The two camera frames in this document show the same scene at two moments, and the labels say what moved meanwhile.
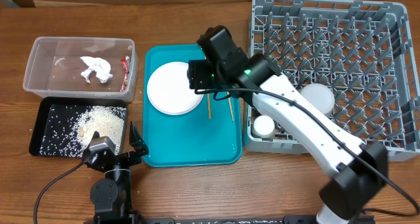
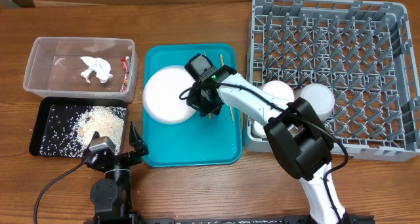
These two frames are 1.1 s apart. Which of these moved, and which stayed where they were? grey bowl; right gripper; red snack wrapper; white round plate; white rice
Moved: right gripper; white round plate
Stayed: red snack wrapper; white rice; grey bowl
